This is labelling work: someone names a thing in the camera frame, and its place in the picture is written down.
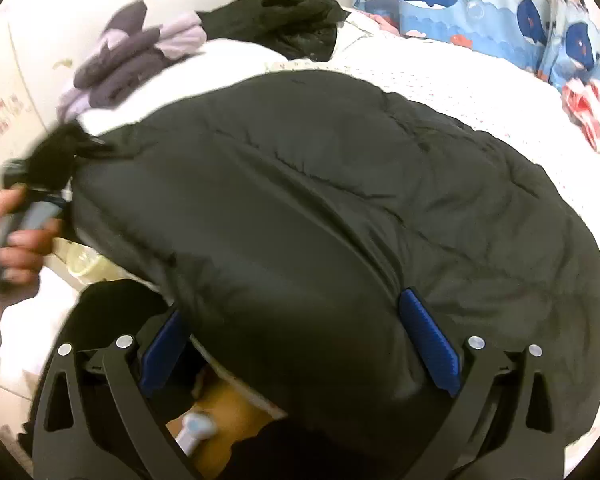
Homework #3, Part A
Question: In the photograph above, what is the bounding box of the black puffer jacket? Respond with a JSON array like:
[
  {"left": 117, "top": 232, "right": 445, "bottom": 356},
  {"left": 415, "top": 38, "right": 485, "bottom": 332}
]
[{"left": 71, "top": 70, "right": 600, "bottom": 479}]

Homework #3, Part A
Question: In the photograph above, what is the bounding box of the person left hand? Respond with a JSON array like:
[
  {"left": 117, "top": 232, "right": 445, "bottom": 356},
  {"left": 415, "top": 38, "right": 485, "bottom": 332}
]
[{"left": 0, "top": 185, "right": 62, "bottom": 323}]

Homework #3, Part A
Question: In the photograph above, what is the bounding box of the purple folded garment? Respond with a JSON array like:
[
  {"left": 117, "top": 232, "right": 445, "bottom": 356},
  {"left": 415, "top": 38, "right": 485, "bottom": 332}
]
[{"left": 56, "top": 0, "right": 207, "bottom": 122}]

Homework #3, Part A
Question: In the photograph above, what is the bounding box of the white duvet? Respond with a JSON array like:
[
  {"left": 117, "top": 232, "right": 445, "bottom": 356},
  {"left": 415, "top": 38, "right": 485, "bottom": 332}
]
[{"left": 78, "top": 39, "right": 287, "bottom": 136}]

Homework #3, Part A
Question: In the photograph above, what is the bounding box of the black crumpled garment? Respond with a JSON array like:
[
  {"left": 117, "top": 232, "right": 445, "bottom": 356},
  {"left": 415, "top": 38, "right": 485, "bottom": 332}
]
[{"left": 199, "top": 0, "right": 349, "bottom": 62}]

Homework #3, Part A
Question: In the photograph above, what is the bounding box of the pink checked cloth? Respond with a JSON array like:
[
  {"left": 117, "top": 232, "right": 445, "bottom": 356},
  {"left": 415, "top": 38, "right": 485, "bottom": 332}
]
[{"left": 562, "top": 78, "right": 600, "bottom": 154}]

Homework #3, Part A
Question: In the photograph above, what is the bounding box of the white striped quilt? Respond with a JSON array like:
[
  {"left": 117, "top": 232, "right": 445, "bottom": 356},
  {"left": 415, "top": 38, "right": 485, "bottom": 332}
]
[{"left": 329, "top": 6, "right": 571, "bottom": 111}]

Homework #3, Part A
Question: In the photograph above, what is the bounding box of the cherry print bed sheet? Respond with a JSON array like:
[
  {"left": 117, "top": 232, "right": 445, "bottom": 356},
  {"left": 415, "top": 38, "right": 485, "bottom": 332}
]
[{"left": 266, "top": 58, "right": 600, "bottom": 246}]

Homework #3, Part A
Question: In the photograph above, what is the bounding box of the blue whale curtain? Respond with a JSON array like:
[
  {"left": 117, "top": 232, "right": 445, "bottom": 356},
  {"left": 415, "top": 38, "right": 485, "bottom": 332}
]
[{"left": 354, "top": 0, "right": 600, "bottom": 88}]

